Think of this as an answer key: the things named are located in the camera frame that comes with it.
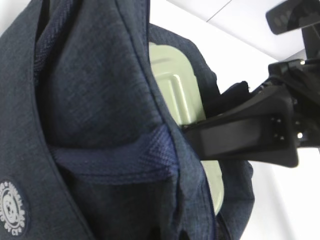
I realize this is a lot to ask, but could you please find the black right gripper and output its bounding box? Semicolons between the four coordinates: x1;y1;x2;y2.
183;58;320;167

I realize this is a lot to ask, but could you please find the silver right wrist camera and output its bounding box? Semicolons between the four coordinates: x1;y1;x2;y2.
265;0;320;35

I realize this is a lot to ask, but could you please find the dark blue lunch bag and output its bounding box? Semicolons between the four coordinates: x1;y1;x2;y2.
0;0;255;240

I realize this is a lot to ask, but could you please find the green lid glass food container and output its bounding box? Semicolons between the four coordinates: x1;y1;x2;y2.
149;42;225;215

